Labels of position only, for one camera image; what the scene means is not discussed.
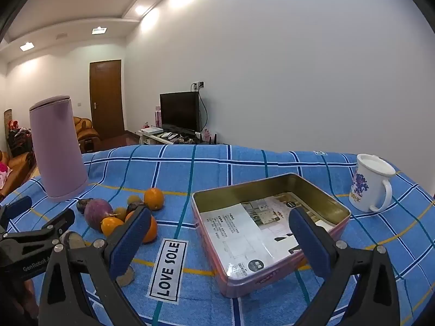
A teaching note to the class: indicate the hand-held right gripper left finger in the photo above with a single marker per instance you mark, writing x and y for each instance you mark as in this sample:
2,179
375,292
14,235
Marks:
131,241

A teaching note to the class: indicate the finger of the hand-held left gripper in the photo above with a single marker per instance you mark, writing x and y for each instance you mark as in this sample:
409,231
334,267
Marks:
17,206
51,225

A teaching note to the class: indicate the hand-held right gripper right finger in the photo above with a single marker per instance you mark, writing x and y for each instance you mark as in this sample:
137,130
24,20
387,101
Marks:
309,241

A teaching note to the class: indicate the orange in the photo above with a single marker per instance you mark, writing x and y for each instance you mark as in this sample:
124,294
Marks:
152,231
110,225
154,198

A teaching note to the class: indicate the small brownish orange fruit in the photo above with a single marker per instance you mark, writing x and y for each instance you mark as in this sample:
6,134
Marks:
134,199
120,213

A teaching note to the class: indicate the large purple round fruit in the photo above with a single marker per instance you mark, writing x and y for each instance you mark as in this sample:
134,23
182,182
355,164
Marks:
98,213

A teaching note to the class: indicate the pink metal tin box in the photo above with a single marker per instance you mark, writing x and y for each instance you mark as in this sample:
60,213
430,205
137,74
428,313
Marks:
251,285

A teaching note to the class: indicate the small brown round fruit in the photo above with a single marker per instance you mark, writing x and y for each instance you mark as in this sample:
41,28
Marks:
125,276

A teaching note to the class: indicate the brown leather sofa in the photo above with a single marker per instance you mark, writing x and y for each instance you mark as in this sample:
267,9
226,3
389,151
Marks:
20,166

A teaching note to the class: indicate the pile of clothes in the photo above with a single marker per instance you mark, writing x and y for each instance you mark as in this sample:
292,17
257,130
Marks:
18,135

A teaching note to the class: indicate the white lidded mug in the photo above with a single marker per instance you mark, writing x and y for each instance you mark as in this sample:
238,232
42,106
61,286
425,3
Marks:
368,183

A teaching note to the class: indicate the blue plaid towel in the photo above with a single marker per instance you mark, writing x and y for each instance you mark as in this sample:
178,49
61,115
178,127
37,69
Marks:
238,163

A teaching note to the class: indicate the white television stand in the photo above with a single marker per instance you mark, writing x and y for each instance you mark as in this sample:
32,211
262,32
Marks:
170,138

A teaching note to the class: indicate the white flat box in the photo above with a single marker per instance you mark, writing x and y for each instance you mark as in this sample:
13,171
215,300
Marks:
153,129

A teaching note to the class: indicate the black router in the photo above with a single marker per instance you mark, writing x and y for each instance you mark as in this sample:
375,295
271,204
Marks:
207,140

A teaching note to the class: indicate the pink carton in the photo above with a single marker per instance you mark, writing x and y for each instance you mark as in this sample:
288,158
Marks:
157,115

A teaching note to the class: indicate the brown wooden door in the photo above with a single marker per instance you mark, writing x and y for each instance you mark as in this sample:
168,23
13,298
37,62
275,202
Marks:
106,100

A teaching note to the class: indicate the black television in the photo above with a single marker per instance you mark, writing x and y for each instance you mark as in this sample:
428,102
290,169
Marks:
179,112

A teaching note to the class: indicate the recessed ceiling light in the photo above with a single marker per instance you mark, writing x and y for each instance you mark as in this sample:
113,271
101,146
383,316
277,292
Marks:
26,46
140,9
98,30

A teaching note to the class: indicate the wall power socket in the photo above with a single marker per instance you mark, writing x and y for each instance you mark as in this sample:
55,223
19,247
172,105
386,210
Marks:
197,85

